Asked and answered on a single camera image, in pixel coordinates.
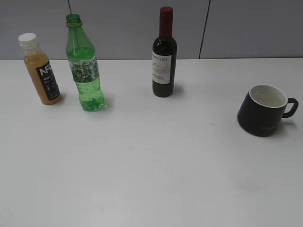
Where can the black mug white inside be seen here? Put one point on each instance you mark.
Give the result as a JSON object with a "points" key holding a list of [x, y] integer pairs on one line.
{"points": [[263, 108]]}

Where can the dark red wine bottle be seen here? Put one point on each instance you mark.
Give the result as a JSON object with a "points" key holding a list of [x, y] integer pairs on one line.
{"points": [[164, 55]]}

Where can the green sprite bottle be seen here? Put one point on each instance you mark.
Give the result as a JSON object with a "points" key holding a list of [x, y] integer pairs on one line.
{"points": [[83, 63]]}

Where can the orange juice bottle white cap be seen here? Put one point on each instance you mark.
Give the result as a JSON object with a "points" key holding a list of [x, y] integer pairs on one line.
{"points": [[39, 69]]}

